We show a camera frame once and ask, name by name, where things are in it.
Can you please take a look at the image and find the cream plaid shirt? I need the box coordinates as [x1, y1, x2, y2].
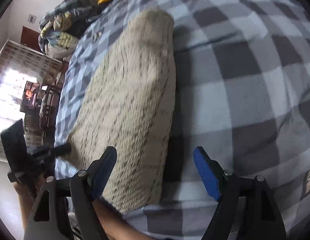
[66, 9, 176, 214]

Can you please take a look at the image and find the person forearm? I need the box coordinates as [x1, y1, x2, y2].
[13, 174, 155, 240]

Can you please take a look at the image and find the television screen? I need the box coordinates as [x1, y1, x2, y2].
[20, 81, 40, 113]

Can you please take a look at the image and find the dark wooden chair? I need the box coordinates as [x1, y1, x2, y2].
[39, 61, 69, 134]

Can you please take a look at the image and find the dark red door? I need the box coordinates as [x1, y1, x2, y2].
[20, 26, 41, 52]

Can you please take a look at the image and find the pile of bedding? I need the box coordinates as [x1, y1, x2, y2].
[38, 0, 99, 60]

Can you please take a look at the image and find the blue checkered bed sheet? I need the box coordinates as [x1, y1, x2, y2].
[55, 0, 310, 239]

